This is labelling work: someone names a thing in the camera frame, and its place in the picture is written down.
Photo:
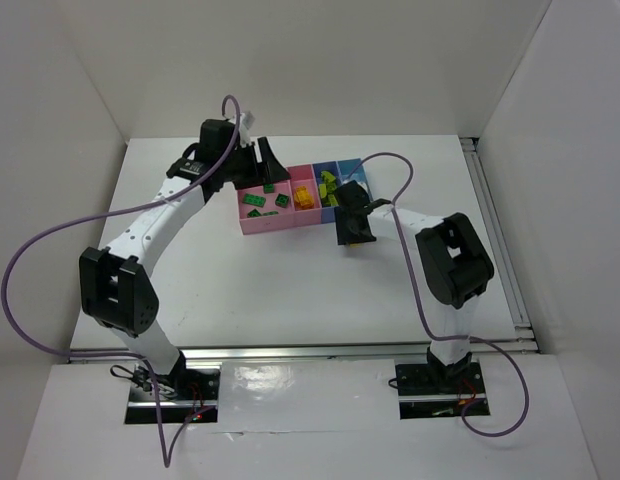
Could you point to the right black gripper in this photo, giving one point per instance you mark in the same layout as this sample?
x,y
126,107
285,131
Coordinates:
x,y
351,226

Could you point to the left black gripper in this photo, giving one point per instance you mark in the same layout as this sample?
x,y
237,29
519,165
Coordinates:
x,y
255,163

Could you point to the lime long lego brick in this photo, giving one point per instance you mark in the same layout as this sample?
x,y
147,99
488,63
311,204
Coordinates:
x,y
329,200

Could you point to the green lego plate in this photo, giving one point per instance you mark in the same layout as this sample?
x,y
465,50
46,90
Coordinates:
x,y
254,200

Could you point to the lime square lego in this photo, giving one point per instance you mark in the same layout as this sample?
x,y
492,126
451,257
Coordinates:
x,y
327,177

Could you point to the orange lego plate stack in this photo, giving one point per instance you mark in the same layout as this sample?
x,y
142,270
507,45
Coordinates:
x,y
303,199

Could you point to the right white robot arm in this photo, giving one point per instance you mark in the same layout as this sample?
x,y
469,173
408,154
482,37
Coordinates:
x,y
452,262

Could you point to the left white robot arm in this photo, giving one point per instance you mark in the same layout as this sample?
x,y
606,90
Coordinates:
x,y
115,281

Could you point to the small pink container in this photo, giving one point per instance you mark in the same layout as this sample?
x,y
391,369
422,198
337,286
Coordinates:
x,y
303,175

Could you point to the dark blue container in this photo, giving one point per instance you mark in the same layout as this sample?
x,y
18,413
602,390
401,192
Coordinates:
x,y
327,214

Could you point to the light blue container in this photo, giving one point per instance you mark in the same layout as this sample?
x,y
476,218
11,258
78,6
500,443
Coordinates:
x,y
350,170

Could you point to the large pink container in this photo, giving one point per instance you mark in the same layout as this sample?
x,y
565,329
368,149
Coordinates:
x,y
282,221

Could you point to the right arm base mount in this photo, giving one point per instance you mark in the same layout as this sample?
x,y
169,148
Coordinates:
x,y
420,397

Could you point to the front aluminium rail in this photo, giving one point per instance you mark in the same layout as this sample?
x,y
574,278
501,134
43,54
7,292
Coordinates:
x,y
392,349

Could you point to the aluminium rail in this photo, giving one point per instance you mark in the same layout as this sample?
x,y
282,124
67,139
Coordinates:
x,y
392,349
525,336

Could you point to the right aluminium rail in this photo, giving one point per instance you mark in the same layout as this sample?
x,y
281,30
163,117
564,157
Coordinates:
x,y
525,336

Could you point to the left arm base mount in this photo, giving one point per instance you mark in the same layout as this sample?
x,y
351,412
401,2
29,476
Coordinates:
x,y
198,399

